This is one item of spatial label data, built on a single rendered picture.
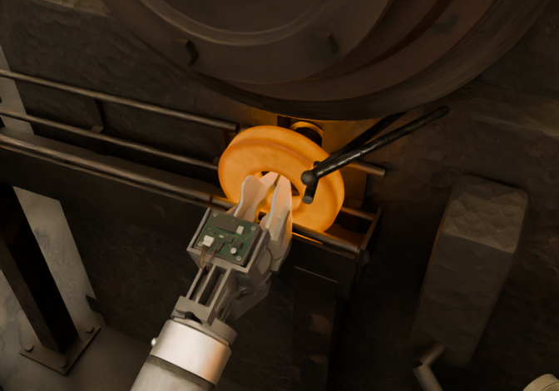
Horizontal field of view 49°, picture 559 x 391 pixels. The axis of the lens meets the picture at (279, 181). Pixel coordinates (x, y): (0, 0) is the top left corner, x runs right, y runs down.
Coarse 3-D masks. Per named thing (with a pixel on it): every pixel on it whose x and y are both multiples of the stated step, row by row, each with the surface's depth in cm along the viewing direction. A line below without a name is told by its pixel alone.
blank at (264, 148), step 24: (240, 144) 70; (264, 144) 69; (288, 144) 68; (312, 144) 69; (240, 168) 73; (264, 168) 71; (288, 168) 70; (240, 192) 76; (336, 192) 70; (312, 216) 73
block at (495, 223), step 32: (480, 192) 65; (512, 192) 65; (448, 224) 62; (480, 224) 62; (512, 224) 62; (448, 256) 63; (480, 256) 61; (512, 256) 60; (448, 288) 66; (480, 288) 64; (416, 320) 73; (448, 320) 70; (480, 320) 68; (448, 352) 74
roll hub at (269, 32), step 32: (128, 0) 48; (160, 0) 48; (192, 0) 46; (224, 0) 45; (256, 0) 44; (288, 0) 43; (320, 0) 42; (352, 0) 40; (384, 0) 39; (160, 32) 49; (192, 32) 47; (224, 32) 47; (256, 32) 46; (288, 32) 44; (352, 32) 41; (192, 64) 50; (224, 64) 48; (256, 64) 47; (288, 64) 45; (320, 64) 44
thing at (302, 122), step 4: (292, 120) 79; (296, 120) 78; (300, 120) 79; (304, 120) 78; (308, 120) 78; (292, 124) 79; (296, 124) 79; (300, 124) 79; (304, 124) 78; (308, 124) 78; (312, 124) 78; (316, 124) 78; (320, 124) 78; (292, 128) 80; (296, 128) 79; (312, 128) 78; (316, 128) 78; (320, 128) 78; (320, 132) 78
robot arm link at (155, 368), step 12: (156, 360) 60; (144, 372) 60; (156, 372) 59; (168, 372) 58; (180, 372) 58; (144, 384) 59; (156, 384) 58; (168, 384) 58; (180, 384) 58; (192, 384) 59; (204, 384) 59
